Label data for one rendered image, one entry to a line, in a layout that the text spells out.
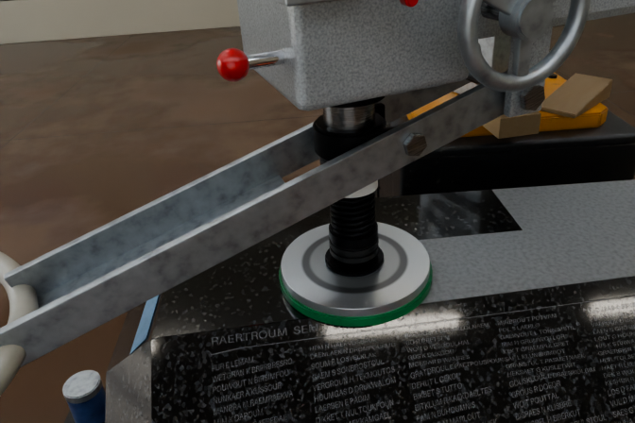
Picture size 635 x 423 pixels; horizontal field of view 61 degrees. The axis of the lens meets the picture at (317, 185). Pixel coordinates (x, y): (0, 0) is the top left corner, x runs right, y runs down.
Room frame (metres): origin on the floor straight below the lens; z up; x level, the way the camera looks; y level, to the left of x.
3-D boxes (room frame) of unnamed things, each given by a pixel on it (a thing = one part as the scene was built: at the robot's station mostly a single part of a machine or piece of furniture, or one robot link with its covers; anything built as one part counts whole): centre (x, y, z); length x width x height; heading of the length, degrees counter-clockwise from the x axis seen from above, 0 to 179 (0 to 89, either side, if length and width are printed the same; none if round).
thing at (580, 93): (1.31, -0.68, 0.80); 0.20 x 0.10 x 0.05; 131
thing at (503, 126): (1.23, -0.46, 0.81); 0.20 x 0.10 x 0.05; 8
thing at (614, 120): (1.48, -0.51, 0.37); 0.66 x 0.66 x 0.74; 0
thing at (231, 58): (0.52, 0.05, 1.15); 0.08 x 0.03 x 0.03; 110
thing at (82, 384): (1.08, 0.69, 0.08); 0.10 x 0.10 x 0.13
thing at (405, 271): (0.63, -0.05, 0.82); 0.21 x 0.21 x 0.01
